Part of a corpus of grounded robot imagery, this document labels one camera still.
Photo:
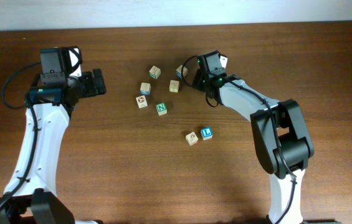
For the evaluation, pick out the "wooden block carrot drawing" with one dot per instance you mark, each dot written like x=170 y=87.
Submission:
x=191 y=138

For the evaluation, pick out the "wooden block blue L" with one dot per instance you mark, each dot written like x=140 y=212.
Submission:
x=206 y=133

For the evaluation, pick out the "wooden block green N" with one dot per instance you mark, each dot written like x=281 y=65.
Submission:
x=161 y=108

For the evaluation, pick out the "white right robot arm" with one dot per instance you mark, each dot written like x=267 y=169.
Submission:
x=282 y=142

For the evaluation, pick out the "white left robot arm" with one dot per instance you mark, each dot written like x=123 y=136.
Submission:
x=46 y=123

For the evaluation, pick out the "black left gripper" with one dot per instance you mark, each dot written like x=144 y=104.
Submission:
x=90 y=88

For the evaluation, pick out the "wooden block blue bottom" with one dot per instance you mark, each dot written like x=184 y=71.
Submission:
x=145 y=88

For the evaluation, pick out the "wooden block blue side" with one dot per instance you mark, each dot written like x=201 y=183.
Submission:
x=181 y=71

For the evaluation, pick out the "wooden block soccer ball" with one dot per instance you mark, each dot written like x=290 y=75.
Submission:
x=141 y=101

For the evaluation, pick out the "wooden block green V side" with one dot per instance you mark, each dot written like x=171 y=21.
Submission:
x=154 y=72

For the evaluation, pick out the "wooden block yellow side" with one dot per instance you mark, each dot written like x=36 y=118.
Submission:
x=174 y=86

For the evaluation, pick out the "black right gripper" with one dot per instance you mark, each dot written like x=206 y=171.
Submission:
x=197 y=83

